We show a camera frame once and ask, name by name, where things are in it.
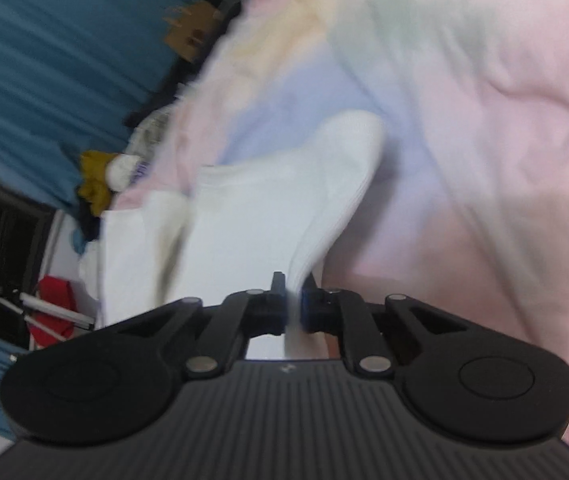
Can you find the red cloth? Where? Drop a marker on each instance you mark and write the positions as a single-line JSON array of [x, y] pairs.
[[57, 292]]

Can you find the dark cloth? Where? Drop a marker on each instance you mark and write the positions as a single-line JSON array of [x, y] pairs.
[[87, 220]]

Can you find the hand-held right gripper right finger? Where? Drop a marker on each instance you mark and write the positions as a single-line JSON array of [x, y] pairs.
[[309, 312]]

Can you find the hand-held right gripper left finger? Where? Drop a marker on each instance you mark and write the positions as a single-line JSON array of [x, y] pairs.
[[278, 305]]

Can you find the mustard yellow cloth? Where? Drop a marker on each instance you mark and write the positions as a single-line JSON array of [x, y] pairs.
[[94, 180]]

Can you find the white sweatpants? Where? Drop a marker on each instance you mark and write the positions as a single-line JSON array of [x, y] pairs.
[[244, 220]]

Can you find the pastel tie-dye blanket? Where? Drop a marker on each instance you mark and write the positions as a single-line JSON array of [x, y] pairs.
[[464, 135]]

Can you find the brown paper bag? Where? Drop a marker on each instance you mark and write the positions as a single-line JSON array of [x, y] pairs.
[[192, 30]]

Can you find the grey printed cloth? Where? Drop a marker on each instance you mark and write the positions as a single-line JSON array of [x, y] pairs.
[[154, 132]]

